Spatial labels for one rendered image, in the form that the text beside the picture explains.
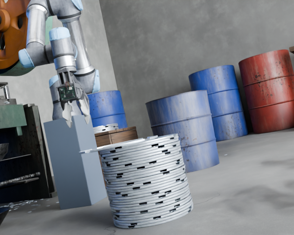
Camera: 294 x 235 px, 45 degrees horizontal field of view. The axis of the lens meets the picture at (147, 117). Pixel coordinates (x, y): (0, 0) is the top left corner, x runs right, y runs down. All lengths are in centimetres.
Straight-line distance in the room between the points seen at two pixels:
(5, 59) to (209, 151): 165
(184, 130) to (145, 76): 340
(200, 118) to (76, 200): 90
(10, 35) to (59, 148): 127
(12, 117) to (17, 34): 69
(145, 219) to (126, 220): 7
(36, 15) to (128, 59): 409
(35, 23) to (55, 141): 59
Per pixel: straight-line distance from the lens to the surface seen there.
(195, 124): 217
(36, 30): 157
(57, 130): 182
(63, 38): 134
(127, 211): 119
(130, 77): 563
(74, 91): 128
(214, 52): 502
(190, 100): 217
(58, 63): 132
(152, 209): 116
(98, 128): 229
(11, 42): 285
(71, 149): 179
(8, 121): 239
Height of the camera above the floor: 30
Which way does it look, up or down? 2 degrees up
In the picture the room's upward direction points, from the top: 12 degrees counter-clockwise
